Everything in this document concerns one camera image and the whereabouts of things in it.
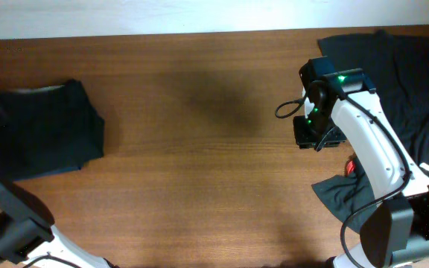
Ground red garment tag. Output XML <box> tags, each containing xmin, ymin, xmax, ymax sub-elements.
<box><xmin>344</xmin><ymin>159</ymin><xmax>356</xmax><ymax>176</ymax></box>

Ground black t-shirt white lettering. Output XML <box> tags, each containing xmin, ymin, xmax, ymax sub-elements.
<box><xmin>310</xmin><ymin>29</ymin><xmax>429</xmax><ymax>234</ymax></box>

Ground black shorts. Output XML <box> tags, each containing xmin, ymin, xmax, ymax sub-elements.
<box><xmin>0</xmin><ymin>80</ymin><xmax>104</xmax><ymax>181</ymax></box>

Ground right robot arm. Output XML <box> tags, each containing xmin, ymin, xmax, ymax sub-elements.
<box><xmin>293</xmin><ymin>57</ymin><xmax>429</xmax><ymax>268</ymax></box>

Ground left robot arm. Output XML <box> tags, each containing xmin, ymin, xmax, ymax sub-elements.
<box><xmin>0</xmin><ymin>95</ymin><xmax>113</xmax><ymax>267</ymax></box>

